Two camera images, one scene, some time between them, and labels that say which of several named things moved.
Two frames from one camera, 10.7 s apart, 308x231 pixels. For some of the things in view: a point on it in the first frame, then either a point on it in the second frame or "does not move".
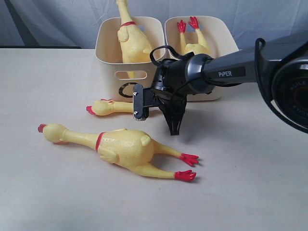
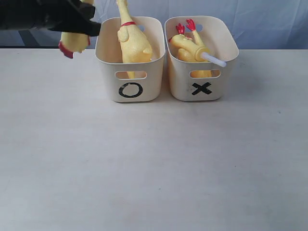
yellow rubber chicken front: [136, 45] does not move
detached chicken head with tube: [107, 107] -> [187, 50]
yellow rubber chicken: [124, 148] -> [70, 43]
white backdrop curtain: [74, 23] does not move
